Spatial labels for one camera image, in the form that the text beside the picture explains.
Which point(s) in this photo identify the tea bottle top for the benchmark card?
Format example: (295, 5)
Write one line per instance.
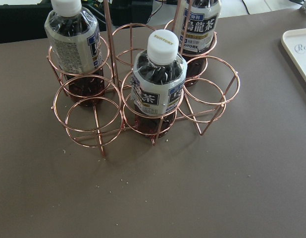
(159, 74)

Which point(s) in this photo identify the tea bottle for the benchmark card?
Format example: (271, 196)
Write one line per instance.
(73, 32)
(195, 25)
(159, 74)

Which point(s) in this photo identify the tea bottle lower middle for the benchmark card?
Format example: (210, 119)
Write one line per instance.
(195, 25)

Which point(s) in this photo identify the tea bottle lower outer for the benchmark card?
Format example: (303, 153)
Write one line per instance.
(73, 32)

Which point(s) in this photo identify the cream rabbit tray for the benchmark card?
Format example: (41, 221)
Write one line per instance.
(294, 43)

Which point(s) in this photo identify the copper wire bottle rack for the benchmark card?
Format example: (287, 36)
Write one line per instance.
(109, 120)

